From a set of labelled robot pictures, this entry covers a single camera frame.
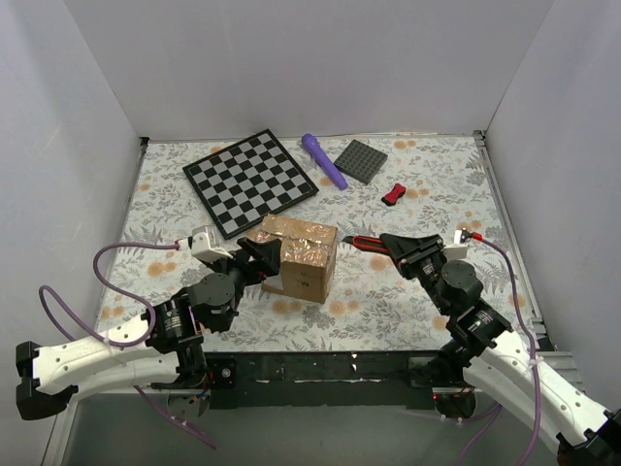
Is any red black utility knife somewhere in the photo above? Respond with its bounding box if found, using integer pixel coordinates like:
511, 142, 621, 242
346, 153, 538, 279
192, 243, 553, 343
351, 235, 389, 255

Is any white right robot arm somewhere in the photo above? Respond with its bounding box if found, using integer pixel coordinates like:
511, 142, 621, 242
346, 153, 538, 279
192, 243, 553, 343
379, 234, 620, 465

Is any red black knife cap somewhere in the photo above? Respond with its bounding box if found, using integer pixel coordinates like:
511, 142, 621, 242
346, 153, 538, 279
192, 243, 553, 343
381, 183, 407, 207

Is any black white checkerboard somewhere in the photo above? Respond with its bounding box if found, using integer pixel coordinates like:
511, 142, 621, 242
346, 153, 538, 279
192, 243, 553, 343
183, 129, 318, 240

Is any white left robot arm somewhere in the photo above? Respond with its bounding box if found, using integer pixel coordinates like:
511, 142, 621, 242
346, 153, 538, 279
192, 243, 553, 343
16, 232, 281, 420

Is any brown taped cardboard box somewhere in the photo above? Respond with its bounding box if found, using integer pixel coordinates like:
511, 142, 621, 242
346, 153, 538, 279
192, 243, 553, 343
247, 215, 338, 304

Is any dark grey studded plate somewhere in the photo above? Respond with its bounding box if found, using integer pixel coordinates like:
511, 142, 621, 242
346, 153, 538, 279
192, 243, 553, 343
334, 140, 388, 184

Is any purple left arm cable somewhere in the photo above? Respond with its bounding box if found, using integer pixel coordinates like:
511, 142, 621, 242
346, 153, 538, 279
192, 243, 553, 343
37, 241, 219, 450

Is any purple cylindrical handle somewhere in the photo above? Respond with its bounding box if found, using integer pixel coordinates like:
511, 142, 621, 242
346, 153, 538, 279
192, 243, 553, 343
301, 133, 348, 190

